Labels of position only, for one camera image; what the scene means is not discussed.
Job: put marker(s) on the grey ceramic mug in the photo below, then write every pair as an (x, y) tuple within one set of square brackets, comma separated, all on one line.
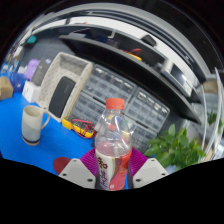
[(31, 130)]

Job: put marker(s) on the green potted plant white pot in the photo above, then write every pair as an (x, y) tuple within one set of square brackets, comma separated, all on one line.
[(173, 150)]

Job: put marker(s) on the flat round red coaster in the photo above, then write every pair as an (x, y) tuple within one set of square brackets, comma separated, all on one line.
[(60, 165)]

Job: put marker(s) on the blue box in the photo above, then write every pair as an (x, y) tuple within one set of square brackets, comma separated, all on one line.
[(18, 81)]

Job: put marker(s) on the clear red-capped drink bottle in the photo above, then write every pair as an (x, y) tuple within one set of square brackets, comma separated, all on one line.
[(113, 146)]

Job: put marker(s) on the black shelf unit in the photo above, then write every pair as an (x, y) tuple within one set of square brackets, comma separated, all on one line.
[(140, 71)]

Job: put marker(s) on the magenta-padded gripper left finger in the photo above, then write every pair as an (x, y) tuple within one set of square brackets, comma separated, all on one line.
[(76, 171)]

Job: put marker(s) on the teal holder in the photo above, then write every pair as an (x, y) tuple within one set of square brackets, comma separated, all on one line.
[(31, 39)]

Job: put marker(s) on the white perforated basket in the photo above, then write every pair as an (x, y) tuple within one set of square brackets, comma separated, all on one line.
[(71, 66)]

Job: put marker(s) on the dark grey box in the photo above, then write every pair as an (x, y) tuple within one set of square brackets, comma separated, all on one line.
[(40, 71)]

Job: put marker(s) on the white box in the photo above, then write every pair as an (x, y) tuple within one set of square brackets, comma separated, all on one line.
[(30, 91)]

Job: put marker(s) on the brown cardboard box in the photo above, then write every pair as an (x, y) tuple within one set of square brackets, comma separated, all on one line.
[(6, 87)]

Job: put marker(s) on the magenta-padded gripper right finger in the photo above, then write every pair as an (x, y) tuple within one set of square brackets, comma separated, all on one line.
[(150, 171)]

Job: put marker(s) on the black speaker case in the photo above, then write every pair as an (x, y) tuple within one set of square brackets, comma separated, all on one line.
[(61, 96)]

